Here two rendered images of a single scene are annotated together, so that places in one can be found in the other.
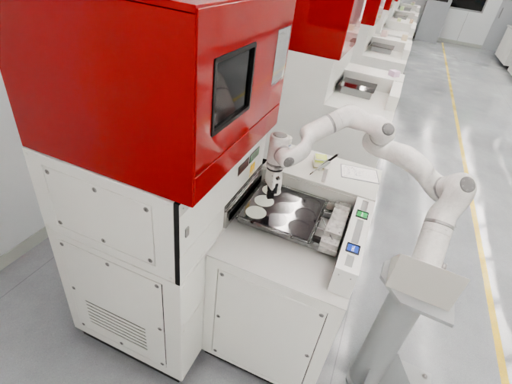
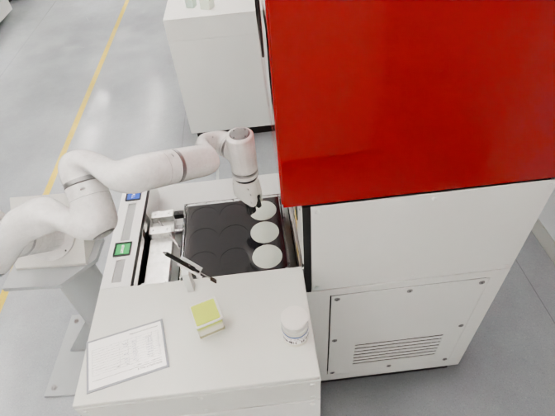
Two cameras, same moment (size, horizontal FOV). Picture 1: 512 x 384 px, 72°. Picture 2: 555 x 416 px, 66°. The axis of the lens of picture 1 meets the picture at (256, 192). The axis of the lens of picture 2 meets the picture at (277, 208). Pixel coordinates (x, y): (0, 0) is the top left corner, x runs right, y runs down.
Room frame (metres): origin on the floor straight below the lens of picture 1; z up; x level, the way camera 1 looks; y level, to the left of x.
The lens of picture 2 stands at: (2.40, -0.33, 2.03)
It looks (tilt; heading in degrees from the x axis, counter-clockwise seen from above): 46 degrees down; 160
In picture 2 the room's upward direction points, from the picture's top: 5 degrees counter-clockwise
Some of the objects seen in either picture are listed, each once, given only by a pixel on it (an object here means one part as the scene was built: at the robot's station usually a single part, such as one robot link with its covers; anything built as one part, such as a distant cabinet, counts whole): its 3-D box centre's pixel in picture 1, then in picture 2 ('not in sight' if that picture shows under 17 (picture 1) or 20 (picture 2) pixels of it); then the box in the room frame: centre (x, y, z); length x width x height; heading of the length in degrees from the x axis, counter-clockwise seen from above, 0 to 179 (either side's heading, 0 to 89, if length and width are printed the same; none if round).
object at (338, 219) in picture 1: (335, 228); (161, 253); (1.34, -0.41, 0.87); 0.36 x 0.08 x 0.03; 162
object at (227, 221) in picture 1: (244, 196); (292, 226); (1.46, 0.05, 0.89); 0.44 x 0.02 x 0.10; 162
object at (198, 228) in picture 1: (228, 193); (289, 167); (1.30, 0.12, 1.02); 0.82 x 0.03 x 0.40; 162
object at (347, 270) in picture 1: (353, 241); (134, 234); (1.23, -0.47, 0.89); 0.55 x 0.09 x 0.14; 162
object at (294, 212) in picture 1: (283, 207); (234, 235); (1.41, -0.15, 0.90); 0.34 x 0.34 x 0.01; 72
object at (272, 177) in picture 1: (273, 175); (247, 186); (1.39, -0.07, 1.09); 0.10 x 0.07 x 0.11; 23
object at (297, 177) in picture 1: (321, 178); (204, 341); (1.75, -0.36, 0.89); 0.62 x 0.35 x 0.14; 72
